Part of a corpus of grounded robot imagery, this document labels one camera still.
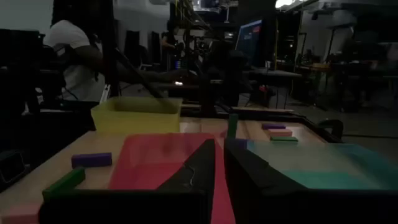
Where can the dark background table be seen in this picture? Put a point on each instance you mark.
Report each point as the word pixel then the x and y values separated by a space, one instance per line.
pixel 273 74

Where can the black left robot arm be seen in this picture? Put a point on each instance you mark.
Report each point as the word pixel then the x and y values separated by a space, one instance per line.
pixel 31 62

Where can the computer monitor with blue screen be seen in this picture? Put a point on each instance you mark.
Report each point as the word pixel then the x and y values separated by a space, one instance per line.
pixel 248 40

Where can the translucent teal plastic bin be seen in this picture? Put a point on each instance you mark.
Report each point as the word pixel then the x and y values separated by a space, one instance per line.
pixel 326 168

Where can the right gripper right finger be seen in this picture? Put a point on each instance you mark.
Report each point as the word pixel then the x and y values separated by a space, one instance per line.
pixel 295 208

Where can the purple wooden block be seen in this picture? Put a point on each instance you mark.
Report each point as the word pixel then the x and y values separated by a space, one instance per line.
pixel 91 160
pixel 273 126

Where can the person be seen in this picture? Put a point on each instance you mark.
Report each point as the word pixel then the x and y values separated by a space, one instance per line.
pixel 169 42
pixel 74 74

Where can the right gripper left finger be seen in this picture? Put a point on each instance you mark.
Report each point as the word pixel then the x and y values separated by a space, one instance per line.
pixel 140 208

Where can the translucent yellow plastic bin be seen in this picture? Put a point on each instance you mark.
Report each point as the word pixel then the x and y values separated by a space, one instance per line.
pixel 136 121

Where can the green wooden block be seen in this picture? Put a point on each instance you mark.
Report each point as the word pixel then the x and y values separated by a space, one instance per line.
pixel 284 139
pixel 232 126
pixel 63 184

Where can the black table clamp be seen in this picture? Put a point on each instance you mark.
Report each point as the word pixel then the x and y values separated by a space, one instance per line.
pixel 334 126

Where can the black frame post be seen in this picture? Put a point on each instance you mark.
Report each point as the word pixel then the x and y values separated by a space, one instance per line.
pixel 110 46
pixel 207 99

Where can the black camera box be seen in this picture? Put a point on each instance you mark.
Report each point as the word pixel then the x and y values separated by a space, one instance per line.
pixel 12 169

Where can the translucent pink-red plastic bin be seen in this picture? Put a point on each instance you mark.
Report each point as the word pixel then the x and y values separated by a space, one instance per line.
pixel 146 161

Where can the cluttered background workbench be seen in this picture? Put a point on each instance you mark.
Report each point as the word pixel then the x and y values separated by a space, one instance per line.
pixel 357 67

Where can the white metal bracket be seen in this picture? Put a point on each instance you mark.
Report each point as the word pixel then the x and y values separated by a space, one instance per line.
pixel 105 93

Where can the pink wooden block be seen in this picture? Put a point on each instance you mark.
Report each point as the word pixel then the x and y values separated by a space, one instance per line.
pixel 280 132
pixel 18 215

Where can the red background objects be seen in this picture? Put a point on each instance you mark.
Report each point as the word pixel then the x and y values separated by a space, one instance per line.
pixel 263 89

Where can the black diagonal frame brace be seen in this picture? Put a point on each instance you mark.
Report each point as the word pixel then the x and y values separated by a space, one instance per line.
pixel 140 76

